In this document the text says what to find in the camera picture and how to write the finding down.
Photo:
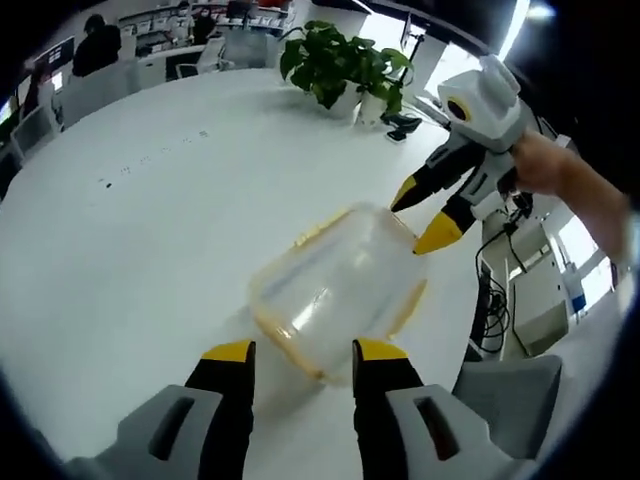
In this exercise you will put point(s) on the green potted plant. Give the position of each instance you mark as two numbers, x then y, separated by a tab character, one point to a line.
340	60

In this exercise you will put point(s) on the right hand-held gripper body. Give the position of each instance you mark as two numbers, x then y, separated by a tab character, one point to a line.
487	115

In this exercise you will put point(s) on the clear plastic box yellow buckles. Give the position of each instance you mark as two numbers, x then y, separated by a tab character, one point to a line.
340	290

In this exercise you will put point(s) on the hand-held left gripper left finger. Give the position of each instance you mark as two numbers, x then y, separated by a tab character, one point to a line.
150	450

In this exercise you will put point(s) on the grey mesh office chair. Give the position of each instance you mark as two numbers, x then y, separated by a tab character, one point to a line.
510	400

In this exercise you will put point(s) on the person's right hand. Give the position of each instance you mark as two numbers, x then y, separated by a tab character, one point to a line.
542	162

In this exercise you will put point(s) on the small black device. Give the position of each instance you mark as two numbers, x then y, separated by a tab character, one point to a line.
397	136

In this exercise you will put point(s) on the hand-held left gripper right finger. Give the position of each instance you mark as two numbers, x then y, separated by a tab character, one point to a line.
450	450

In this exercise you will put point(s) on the black monitor stand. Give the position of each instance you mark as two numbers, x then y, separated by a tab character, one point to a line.
406	122

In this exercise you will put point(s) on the white cabinet desk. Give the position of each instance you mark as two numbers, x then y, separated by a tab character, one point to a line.
542	320

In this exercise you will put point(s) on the white office chair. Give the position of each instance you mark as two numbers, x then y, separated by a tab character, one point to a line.
211	56

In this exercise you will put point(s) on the white plant pot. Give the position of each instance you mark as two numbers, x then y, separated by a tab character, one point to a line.
348	102
372	109

